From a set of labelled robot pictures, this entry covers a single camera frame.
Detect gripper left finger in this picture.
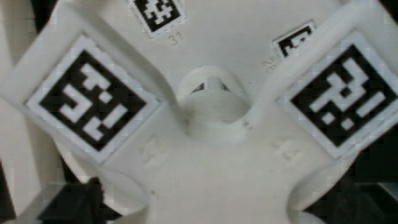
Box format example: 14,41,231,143
16,176,120,224

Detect white round table top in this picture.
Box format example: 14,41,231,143
51,0,357,101

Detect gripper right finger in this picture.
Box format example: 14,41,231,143
305,178,398,224

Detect white cylindrical table leg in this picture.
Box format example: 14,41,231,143
177,65,250,124

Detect white cross-shaped table base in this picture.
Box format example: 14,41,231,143
0,0,398,224

